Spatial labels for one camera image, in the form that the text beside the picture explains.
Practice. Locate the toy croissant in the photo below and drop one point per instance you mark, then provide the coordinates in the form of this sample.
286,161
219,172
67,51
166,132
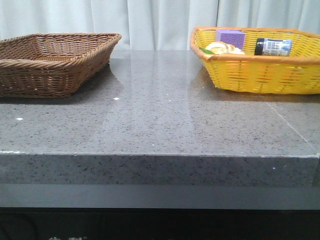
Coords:
219,47

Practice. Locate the yellow woven basket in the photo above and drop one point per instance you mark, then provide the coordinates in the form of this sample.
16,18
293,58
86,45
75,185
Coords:
298,73

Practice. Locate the purple foam cube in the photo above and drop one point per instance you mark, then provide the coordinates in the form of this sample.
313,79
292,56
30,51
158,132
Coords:
232,37

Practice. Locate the toy carrot with leaf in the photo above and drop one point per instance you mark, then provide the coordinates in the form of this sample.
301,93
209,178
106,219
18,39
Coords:
206,51

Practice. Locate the white curtain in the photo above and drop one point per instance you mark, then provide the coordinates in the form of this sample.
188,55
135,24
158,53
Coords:
153,24

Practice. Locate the brown wicker basket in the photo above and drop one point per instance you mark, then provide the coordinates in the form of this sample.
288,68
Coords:
52,65

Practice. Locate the dark jar with label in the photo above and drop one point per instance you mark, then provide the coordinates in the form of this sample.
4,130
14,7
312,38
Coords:
273,47

